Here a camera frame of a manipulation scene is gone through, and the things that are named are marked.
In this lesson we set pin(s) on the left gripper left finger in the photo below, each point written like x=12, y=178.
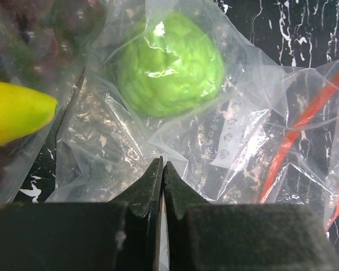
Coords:
x=122, y=234

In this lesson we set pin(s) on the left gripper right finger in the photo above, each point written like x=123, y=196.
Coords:
x=205, y=236

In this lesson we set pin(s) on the zip bag red seal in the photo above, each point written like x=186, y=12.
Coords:
x=271, y=135

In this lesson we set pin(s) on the zip bag with grapes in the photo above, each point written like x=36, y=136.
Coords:
x=18, y=156

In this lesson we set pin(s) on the yellow fake banana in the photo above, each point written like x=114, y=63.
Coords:
x=23, y=111

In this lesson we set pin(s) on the dark purple fake grapes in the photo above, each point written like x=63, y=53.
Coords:
x=39, y=40

